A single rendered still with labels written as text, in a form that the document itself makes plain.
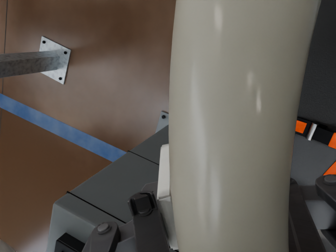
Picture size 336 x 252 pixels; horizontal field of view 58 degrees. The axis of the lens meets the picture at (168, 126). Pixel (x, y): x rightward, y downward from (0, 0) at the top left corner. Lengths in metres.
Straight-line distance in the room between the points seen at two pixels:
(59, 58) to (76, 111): 0.30
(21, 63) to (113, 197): 0.91
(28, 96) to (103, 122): 0.54
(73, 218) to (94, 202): 0.08
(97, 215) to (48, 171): 1.27
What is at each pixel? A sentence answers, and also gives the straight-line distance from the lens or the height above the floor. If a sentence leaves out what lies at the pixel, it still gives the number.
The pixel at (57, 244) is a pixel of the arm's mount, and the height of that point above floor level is 0.84.
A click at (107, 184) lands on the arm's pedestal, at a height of 0.63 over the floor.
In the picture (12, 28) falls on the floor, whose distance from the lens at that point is 2.01.
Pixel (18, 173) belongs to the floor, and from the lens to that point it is 2.30.
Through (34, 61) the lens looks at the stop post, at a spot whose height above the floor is 0.18.
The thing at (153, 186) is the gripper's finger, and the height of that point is 1.20.
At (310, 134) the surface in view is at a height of 0.05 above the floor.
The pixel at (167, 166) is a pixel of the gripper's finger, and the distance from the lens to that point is 0.17.
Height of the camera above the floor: 1.33
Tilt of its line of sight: 62 degrees down
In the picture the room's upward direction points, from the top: 125 degrees counter-clockwise
